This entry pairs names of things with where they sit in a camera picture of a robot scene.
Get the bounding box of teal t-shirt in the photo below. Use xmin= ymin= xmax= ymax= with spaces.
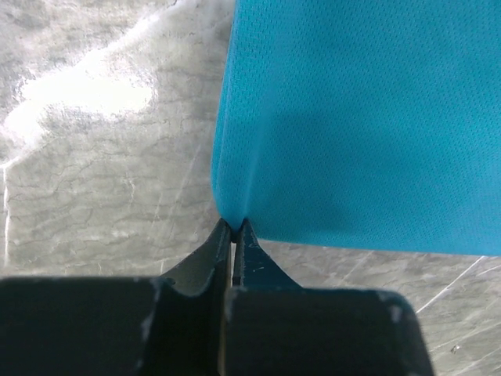
xmin=211 ymin=1 xmax=500 ymax=255

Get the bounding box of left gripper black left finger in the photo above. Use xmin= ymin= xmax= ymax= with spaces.
xmin=161 ymin=219 xmax=232 ymax=297

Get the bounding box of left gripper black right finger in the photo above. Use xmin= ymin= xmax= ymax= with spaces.
xmin=232 ymin=219 xmax=301 ymax=290

